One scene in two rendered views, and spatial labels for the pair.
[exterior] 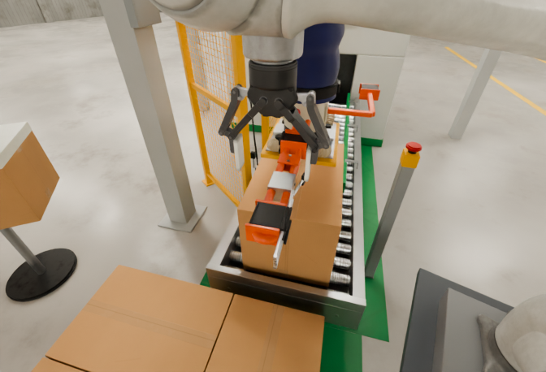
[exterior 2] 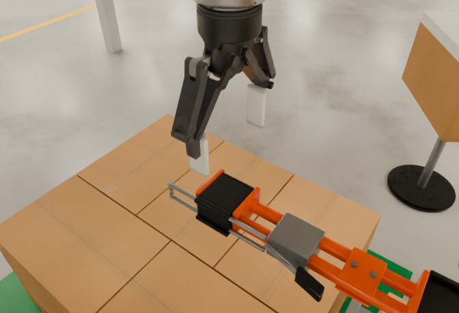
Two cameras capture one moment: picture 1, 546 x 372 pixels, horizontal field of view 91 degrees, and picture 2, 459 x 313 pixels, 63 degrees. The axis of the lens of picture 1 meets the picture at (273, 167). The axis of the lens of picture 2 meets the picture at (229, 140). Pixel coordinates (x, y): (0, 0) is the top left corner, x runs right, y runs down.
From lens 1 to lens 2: 0.70 m
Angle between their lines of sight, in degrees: 83
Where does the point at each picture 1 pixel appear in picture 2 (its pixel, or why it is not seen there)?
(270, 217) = (220, 191)
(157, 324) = not seen: hidden behind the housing
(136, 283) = (352, 231)
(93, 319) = (317, 199)
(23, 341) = (348, 188)
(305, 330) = not seen: outside the picture
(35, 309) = (378, 190)
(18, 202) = (450, 112)
